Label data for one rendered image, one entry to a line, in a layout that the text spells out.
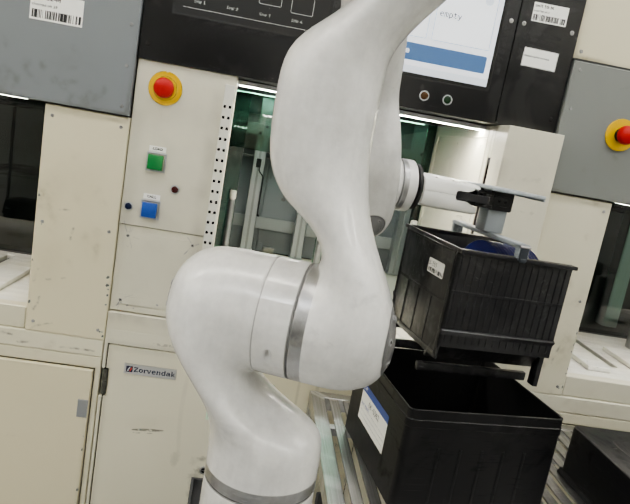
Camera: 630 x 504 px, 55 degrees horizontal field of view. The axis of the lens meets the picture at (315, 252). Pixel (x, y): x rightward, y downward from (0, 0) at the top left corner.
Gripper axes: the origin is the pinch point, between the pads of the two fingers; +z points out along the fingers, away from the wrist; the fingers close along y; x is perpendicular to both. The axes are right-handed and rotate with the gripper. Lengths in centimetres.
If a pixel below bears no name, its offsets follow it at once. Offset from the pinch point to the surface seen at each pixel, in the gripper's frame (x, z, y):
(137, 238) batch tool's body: -22, -58, -38
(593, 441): -39.7, 26.4, 6.5
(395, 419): -36.6, -13.9, 9.1
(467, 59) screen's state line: 26.2, 2.6, -27.9
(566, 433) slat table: -50, 40, -16
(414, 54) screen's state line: 25.1, -8.4, -29.6
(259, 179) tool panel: -12, -23, -117
